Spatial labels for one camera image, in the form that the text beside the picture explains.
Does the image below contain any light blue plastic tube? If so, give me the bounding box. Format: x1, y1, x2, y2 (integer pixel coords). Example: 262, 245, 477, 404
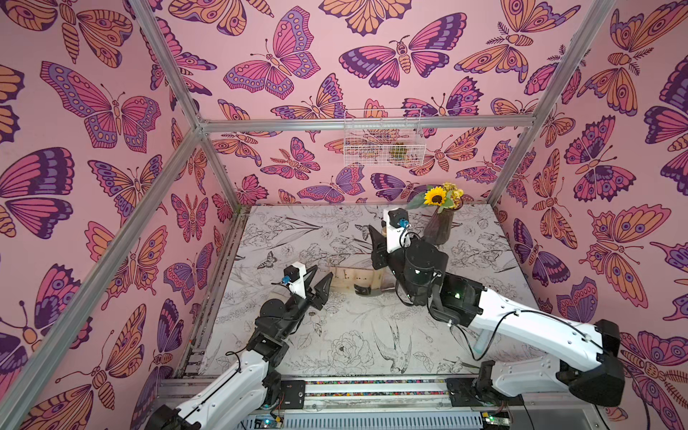
473, 330, 493, 356

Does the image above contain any ribbed purple glass vase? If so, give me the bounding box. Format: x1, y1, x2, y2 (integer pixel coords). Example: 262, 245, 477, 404
423, 209, 456, 245

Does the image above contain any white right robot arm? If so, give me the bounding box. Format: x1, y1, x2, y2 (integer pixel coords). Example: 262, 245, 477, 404
368, 223, 625, 407

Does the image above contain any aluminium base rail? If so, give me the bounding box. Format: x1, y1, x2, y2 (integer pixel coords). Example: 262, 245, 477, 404
144, 375, 608, 430

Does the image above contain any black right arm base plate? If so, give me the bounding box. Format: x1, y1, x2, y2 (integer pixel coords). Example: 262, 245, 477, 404
445, 377, 524, 408

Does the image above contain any small wooden nail block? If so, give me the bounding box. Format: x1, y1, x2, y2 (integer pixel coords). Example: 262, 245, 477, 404
331, 267, 395, 297

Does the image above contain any aluminium cage frame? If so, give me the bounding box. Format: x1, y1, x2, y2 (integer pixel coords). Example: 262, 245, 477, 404
0, 0, 616, 430

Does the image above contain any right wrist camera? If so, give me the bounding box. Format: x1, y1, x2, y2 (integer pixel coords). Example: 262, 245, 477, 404
383, 207, 410, 254

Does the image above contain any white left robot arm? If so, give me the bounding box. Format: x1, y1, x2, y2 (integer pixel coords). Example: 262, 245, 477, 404
145, 262, 334, 429

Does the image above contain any yellow artificial sunflower bunch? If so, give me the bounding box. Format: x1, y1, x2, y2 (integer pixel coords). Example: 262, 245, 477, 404
406, 183, 465, 212

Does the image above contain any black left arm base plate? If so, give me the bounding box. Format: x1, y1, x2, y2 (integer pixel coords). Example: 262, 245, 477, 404
266, 380, 306, 412

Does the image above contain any white wire wall basket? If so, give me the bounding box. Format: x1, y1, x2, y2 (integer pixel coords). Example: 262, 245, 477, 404
340, 116, 426, 168

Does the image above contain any wooden handled claw hammer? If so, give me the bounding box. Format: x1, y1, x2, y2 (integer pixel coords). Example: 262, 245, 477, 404
354, 225, 395, 297

